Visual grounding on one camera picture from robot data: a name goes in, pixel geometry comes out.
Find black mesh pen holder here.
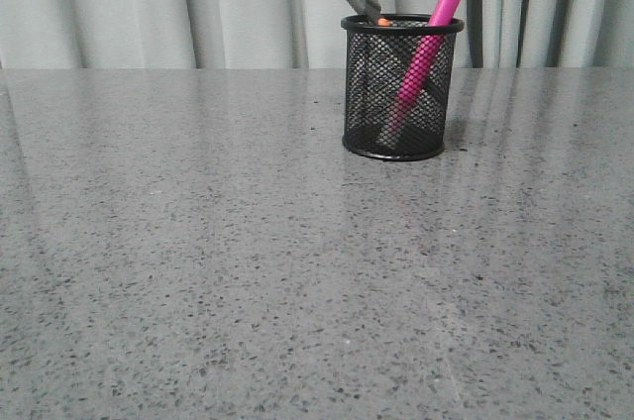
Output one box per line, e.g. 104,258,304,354
341,14,465,161

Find pink marker pen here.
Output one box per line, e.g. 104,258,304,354
377,0,461,149

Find grey curtain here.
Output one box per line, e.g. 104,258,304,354
1,0,633,69

